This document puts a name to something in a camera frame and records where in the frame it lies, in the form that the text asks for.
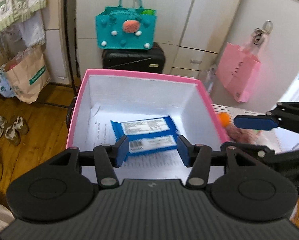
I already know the striped pink table cloth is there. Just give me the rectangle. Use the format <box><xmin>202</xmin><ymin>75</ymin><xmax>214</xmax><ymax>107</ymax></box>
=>
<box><xmin>213</xmin><ymin>104</ymin><xmax>299</xmax><ymax>153</ymax></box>

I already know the blue wet wipes pack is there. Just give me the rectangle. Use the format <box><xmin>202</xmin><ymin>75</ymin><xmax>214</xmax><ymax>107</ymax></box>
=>
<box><xmin>111</xmin><ymin>116</ymin><xmax>178</xmax><ymax>157</ymax></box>

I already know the pink storage box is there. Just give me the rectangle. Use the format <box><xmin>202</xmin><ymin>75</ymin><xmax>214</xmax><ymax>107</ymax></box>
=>
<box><xmin>65</xmin><ymin>68</ymin><xmax>231</xmax><ymax>181</ymax></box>

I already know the pink paper gift bag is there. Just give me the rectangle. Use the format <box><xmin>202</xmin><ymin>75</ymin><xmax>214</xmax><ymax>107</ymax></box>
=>
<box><xmin>216</xmin><ymin>43</ymin><xmax>261</xmax><ymax>103</ymax></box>

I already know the black suitcase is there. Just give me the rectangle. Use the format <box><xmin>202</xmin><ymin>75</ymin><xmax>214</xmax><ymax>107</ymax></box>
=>
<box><xmin>102</xmin><ymin>42</ymin><xmax>166</xmax><ymax>74</ymax></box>

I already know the pair of sandals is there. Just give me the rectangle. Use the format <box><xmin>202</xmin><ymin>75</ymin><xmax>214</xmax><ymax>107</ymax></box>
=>
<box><xmin>0</xmin><ymin>115</ymin><xmax>29</xmax><ymax>146</ymax></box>

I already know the brown paper shopping bag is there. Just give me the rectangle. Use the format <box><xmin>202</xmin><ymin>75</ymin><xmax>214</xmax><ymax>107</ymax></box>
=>
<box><xmin>4</xmin><ymin>45</ymin><xmax>51</xmax><ymax>104</ymax></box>

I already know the teal felt handbag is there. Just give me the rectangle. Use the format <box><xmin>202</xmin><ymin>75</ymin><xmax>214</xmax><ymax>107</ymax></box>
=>
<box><xmin>95</xmin><ymin>0</ymin><xmax>157</xmax><ymax>50</ymax></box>

